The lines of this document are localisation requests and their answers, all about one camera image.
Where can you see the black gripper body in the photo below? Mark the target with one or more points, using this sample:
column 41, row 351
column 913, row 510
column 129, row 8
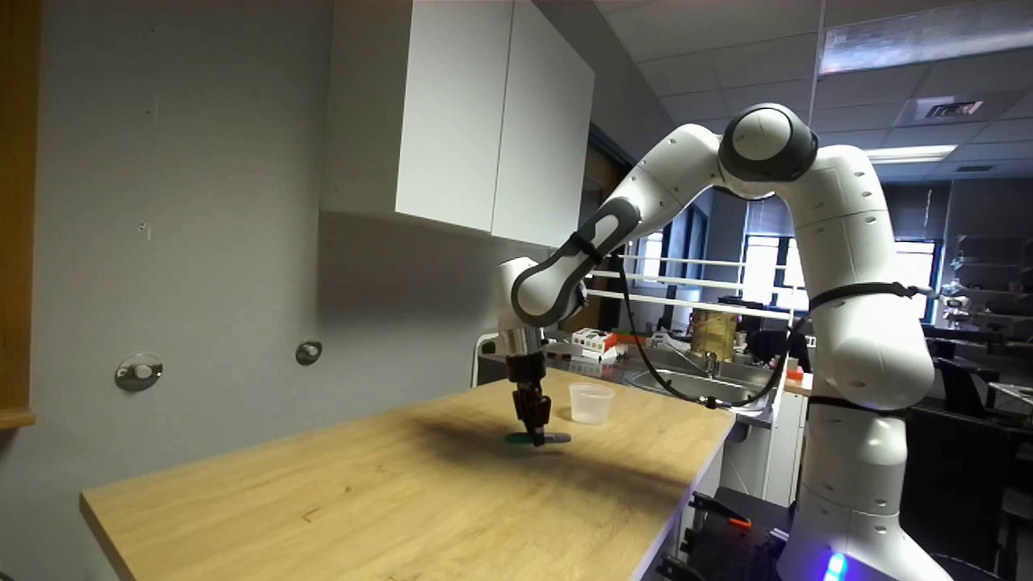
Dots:
column 531, row 401

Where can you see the grey wall outlet knob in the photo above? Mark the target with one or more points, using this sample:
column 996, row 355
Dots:
column 137, row 376

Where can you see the small grey wall knob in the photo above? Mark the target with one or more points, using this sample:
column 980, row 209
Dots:
column 307, row 352

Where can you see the clear plastic cup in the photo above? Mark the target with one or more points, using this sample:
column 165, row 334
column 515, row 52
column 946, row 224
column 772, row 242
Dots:
column 588, row 401

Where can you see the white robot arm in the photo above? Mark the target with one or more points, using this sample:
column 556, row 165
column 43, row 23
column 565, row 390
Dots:
column 870, row 352

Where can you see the white wall cabinet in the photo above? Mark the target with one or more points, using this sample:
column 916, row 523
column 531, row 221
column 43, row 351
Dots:
column 459, row 114

